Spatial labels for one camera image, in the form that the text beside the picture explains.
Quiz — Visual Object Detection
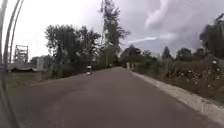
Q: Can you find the house with dark roof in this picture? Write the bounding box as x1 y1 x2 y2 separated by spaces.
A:
119 44 144 70

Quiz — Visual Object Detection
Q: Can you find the vehicle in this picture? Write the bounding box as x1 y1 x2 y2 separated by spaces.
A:
85 64 93 76

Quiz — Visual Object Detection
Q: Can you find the tall thin tree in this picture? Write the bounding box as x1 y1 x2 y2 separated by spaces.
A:
99 0 132 66

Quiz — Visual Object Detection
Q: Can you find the grey asphalt road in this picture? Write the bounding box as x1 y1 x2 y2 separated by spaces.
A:
9 66 224 128

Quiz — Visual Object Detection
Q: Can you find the group of dark trees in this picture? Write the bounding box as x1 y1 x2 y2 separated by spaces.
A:
43 23 103 73

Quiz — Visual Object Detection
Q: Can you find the row of trees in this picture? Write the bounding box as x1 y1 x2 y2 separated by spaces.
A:
142 45 208 63

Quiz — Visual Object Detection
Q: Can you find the overgrown hedge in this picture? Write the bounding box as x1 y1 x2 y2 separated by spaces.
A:
131 56 224 102

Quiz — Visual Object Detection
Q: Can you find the pale gravel strip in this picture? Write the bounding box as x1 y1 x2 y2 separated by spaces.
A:
128 69 224 126

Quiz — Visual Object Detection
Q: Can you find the grass verge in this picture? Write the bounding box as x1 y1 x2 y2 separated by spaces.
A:
4 71 84 98

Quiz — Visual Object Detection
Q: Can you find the low building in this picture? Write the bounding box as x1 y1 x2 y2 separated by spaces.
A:
8 61 39 73

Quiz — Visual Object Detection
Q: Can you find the scaffold tower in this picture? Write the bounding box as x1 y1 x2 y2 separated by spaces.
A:
13 44 30 65

